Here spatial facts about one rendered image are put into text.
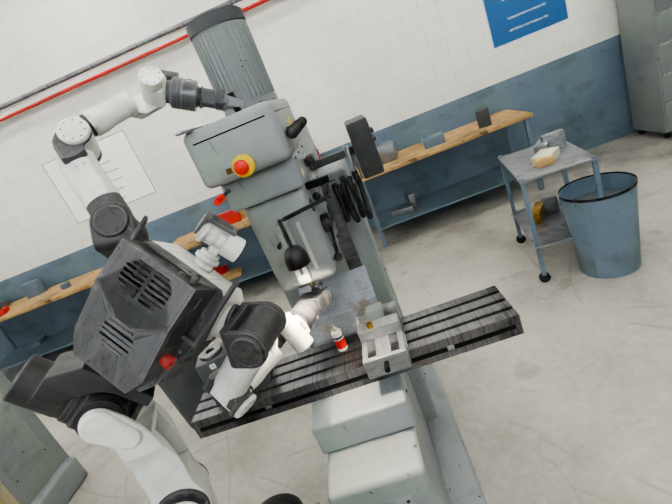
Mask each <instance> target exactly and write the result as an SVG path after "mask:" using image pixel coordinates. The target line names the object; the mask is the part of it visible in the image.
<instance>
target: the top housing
mask: <svg viewBox="0 0 672 504"><path fill-rule="evenodd" d="M294 121H295V118H294V116H293V113H292V111H291V108H290V105H289V103H288V102H287V100H286V99H274V100H269V101H260V102H259V103H258V104H255V105H253V106H251V107H248V108H246V109H244V110H241V111H239V112H236V113H234V114H232V115H229V116H227V117H225V118H222V119H220V120H217V121H215V122H213V123H210V124H208V125H206V126H203V127H201V128H199V129H196V130H194V131H191V132H189V133H187V134H186V135H185V136H184V138H183V142H184V145H185V147H186V149H187V151H188V153H189V155H190V157H191V159H192V161H193V162H194V164H195V166H196V168H197V170H198V172H199V174H200V176H201V178H202V180H203V182H204V184H205V186H206V187H208V188H210V189H214V188H217V187H219V186H222V185H224V184H227V183H229V182H232V181H234V180H237V179H239V178H242V177H239V176H237V175H236V174H235V173H234V172H233V170H232V172H233V173H232V174H229V175H227V173H226V170H225V169H228V168H230V167H231V169H232V161H233V159H234V158H235V157H236V156H238V155H240V154H247V155H249V156H251V157H252V158H253V160H254V162H255V170H254V172H257V171H259V170H262V169H264V168H267V167H269V166H272V165H274V164H277V163H279V162H282V161H284V160H286V159H288V158H289V157H290V156H291V154H292V153H293V151H294V149H295V148H296V146H297V145H298V143H299V141H300V140H301V133H299V135H298V136H297V137H296V138H295V139H290V138H288V137H287V135H286V129H287V128H286V127H287V126H290V125H291V124H292V123H293V122H294ZM254 172H253V173H254Z"/></svg>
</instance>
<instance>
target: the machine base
mask: <svg viewBox="0 0 672 504"><path fill-rule="evenodd" d="M423 369H424V372H425V374H426V378H427V381H428V384H429V387H430V390H431V393H432V396H433V399H434V402H435V405H436V408H437V411H438V416H437V417H434V418H431V419H428V420H426V422H427V425H428V429H429V432H430V436H431V439H432V443H433V446H434V449H435V453H436V456H437V460H438V463H439V467H440V470H441V474H442V477H443V481H444V484H445V488H446V491H447V495H448V498H449V501H450V504H487V503H486V500H485V497H484V495H483V492H482V489H481V487H480V484H479V481H478V479H477V476H476V473H475V471H474V468H473V466H472V463H471V460H470V458H469V455H468V452H467V450H466V447H465V444H464V442H463V439H462V436H461V434H460V431H459V428H458V426H457V423H456V421H455V418H454V415H453V413H452V410H451V407H450V405H449V402H448V399H447V397H446V394H445V391H444V389H443V386H442V383H441V381H440V378H439V375H438V373H437V370H436V368H435V365H434V363H432V364H428V365H425V366H423Z"/></svg>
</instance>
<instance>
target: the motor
mask: <svg viewBox="0 0 672 504"><path fill-rule="evenodd" d="M186 32H187V34H188V36H189V38H190V40H191V42H192V44H193V46H194V49H195V51H196V53H197V55H198V57H199V59H200V62H201V64H202V66H203V68H204V70H205V73H206V75H207V77H208V79H209V81H210V83H211V86H212V88H213V89H215V90H216V89H221V90H222V89H223V90H224V91H225V95H227V94H228V93H231V92H234V94H235V96H236V98H239V99H242V100H245V107H244V108H241V110H244V109H246V108H248V107H251V106H253V105H255V104H258V103H259V102H260V101H269V100H274V99H278V97H277V94H276V93H275V92H274V91H275V90H274V87H273V85H272V82H271V80H270V78H269V75H268V73H267V70H266V68H265V65H264V63H263V61H262V58H261V56H260V53H259V51H258V48H257V46H256V44H255V41H254V39H253V36H252V34H251V31H250V29H249V27H248V24H247V22H246V19H245V16H244V14H243V12H242V9H241V7H238V6H236V5H227V6H222V7H219V8H216V9H213V10H210V11H208V12H206V13H203V14H201V15H199V16H198V17H196V18H194V19H193V20H192V21H190V22H189V23H188V25H187V28H186ZM223 112H225V116H226V117H227V116H229V115H232V114H234V113H235V111H234V109H233V108H226V107H224V109H223Z"/></svg>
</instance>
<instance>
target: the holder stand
mask: <svg viewBox="0 0 672 504"><path fill-rule="evenodd" d="M226 356H227V354H226V351H225V348H224V345H223V342H221V343H215V344H212V345H210V346H208V347H206V348H205V350H204V351H203V352H202V353H201V354H200V355H199V356H198V358H197V363H196V367H195V369H196V371H197V372H198V374H199V376H200V377H201V379H202V381H203V382H204V384H205V383H206V381H207V379H208V377H209V375H210V374H211V373H213V372H214V371H215V370H217V369H219V368H221V366H222V364H223V362H224V360H225V358H226ZM271 382H272V381H271V371H270V372H269V373H268V374H267V375H266V377H265V378H264V380H263V381H262V382H261V383H260V384H259V385H258V386H257V387H256V388H255V389H254V390H256V389H258V388H260V387H263V386H265V385H267V384H269V383H271ZM254 390H252V391H254Z"/></svg>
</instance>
